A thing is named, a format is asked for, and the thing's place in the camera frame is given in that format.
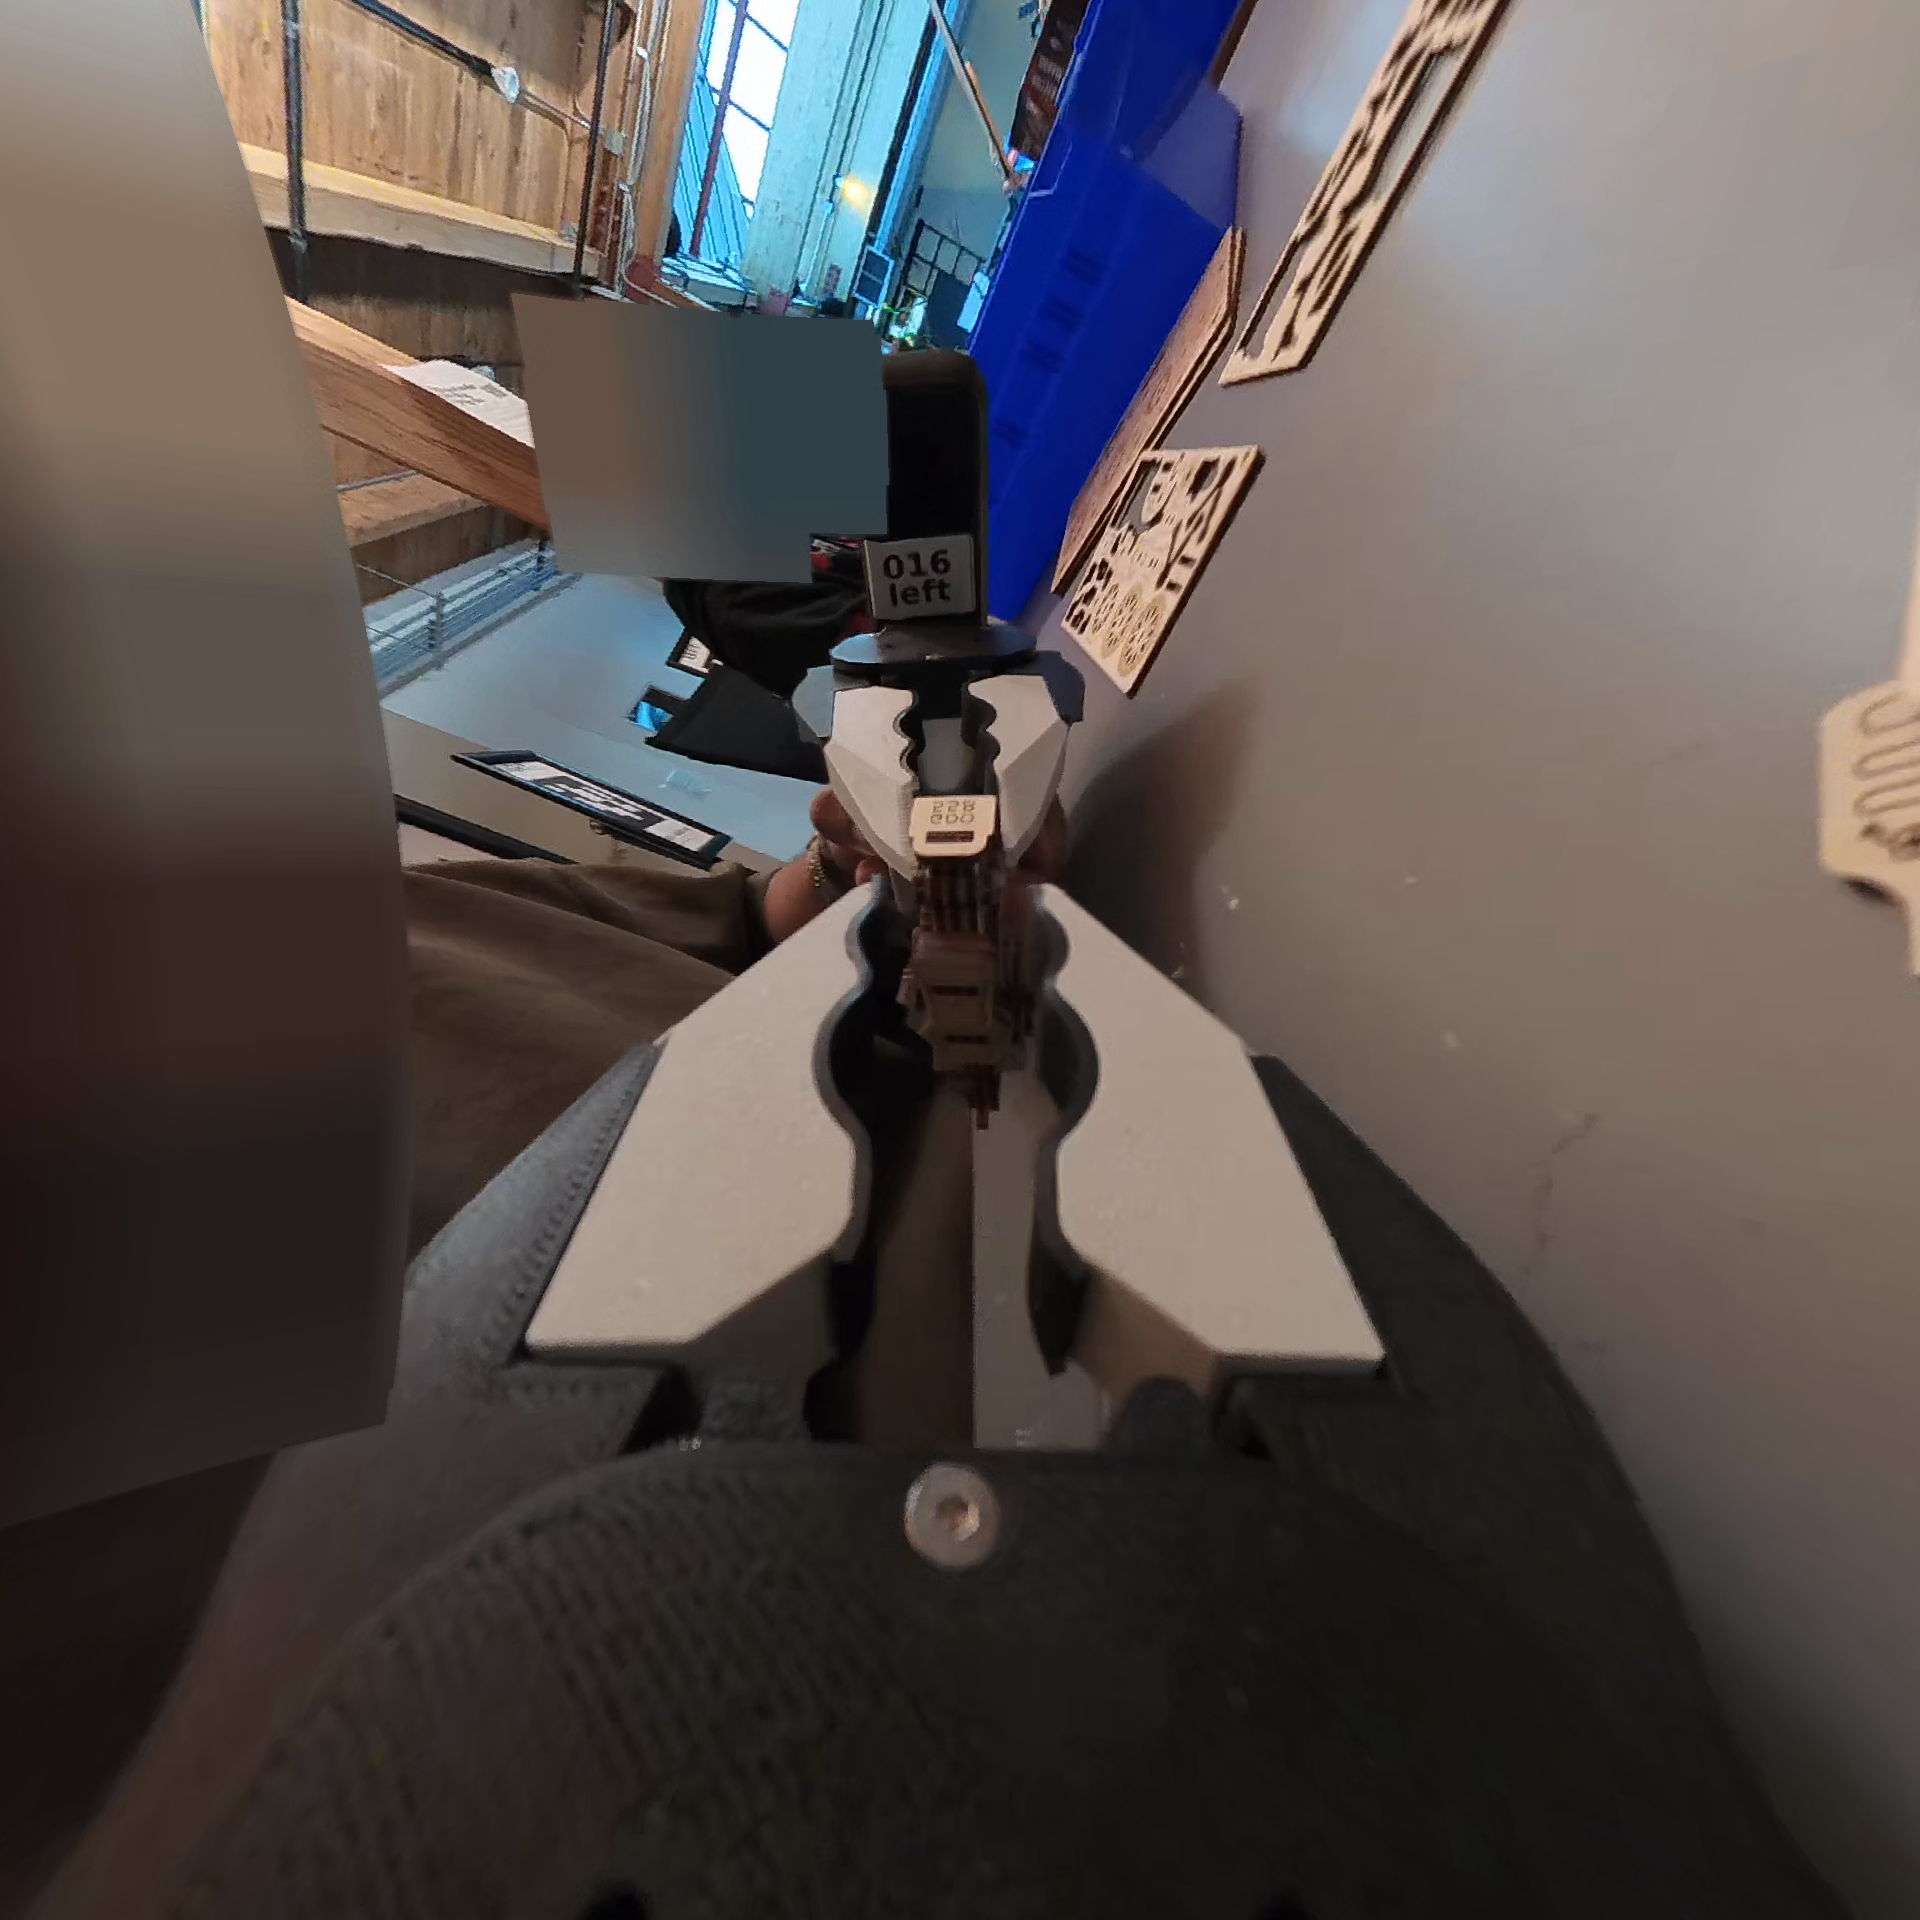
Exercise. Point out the white paper notice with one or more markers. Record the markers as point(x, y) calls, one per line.
point(465, 394)

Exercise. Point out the wooden ceiling beam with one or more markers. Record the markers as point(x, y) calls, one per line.
point(434, 435)

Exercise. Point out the grey desk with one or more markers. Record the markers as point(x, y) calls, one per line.
point(1500, 1050)

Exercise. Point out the emptied wooden puzzle sheet frame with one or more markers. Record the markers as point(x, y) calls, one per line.
point(1276, 352)

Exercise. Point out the person's left hand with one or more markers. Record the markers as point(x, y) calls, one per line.
point(838, 849)

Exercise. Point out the black framed poster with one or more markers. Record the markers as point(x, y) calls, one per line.
point(599, 802)

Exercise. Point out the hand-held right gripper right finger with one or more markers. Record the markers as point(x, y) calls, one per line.
point(1215, 1201)

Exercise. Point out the wooden puzzle sheet with slots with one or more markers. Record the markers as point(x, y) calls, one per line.
point(1876, 779)

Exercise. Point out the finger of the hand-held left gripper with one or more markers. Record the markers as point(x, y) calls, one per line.
point(866, 764)
point(1026, 751)

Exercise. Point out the wooden puzzle sheet with wheels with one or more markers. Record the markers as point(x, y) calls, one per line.
point(1200, 569)

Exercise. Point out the stack of wooden puzzle sheets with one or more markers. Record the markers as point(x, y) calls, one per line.
point(1172, 390)

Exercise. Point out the person's olive shirt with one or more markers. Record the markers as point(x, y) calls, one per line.
point(524, 1020)

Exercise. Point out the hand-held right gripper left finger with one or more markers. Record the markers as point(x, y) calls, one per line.
point(692, 1201)

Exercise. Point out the blue plastic bin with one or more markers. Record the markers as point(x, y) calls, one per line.
point(1095, 375)

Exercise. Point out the small wooden puzzle model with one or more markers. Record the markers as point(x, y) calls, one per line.
point(960, 961)

